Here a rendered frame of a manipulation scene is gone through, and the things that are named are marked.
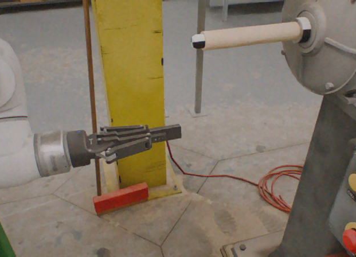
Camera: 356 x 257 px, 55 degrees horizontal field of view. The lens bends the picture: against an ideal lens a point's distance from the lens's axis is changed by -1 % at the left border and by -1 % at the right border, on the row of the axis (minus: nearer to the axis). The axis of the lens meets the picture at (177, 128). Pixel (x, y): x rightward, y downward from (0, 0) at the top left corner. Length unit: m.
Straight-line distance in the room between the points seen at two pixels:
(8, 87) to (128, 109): 1.05
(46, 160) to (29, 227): 1.34
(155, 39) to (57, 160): 0.96
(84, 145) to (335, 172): 0.63
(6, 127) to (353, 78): 0.62
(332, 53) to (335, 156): 0.37
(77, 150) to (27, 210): 1.44
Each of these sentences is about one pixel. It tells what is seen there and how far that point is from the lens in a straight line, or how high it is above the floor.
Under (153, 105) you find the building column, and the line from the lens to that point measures 1.69.
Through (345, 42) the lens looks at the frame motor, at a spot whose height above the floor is 1.26.
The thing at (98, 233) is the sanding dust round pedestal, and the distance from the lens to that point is 1.89.
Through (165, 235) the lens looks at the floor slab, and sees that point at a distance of 1.84.
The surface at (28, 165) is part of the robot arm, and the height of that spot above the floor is 1.04.
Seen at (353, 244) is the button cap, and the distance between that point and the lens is 0.67.
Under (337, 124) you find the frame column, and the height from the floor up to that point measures 0.99.
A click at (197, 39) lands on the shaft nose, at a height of 1.26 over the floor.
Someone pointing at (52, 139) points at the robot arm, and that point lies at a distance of 0.70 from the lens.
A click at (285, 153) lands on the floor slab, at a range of 2.40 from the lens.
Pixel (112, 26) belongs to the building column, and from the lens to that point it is 1.49.
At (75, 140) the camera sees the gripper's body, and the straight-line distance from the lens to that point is 0.70.
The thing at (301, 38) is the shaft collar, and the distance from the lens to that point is 0.68.
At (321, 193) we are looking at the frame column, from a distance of 1.05.
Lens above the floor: 1.47
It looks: 36 degrees down
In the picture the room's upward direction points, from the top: straight up
